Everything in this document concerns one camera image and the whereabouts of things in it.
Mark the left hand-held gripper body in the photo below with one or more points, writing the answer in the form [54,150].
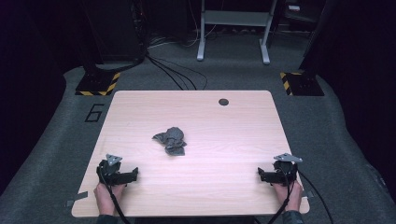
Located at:
[112,175]

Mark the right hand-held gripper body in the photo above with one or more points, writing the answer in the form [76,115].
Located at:
[281,174]

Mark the grey cloth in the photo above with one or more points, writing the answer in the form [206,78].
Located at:
[172,140]

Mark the person's left hand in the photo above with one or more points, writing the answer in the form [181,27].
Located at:
[104,199]

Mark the person's right hand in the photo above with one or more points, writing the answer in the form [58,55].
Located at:
[297,196]

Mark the grey tape strip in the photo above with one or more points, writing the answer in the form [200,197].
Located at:
[77,199]
[308,194]

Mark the black round table grommet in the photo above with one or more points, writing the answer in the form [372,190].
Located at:
[223,101]

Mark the black striped stand base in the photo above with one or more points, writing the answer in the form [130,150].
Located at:
[303,84]
[95,84]

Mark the dark stand column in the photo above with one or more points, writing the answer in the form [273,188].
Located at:
[317,34]

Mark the black cabinet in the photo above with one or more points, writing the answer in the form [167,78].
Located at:
[115,28]

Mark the white metal stand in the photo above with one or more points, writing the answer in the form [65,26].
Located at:
[236,18]

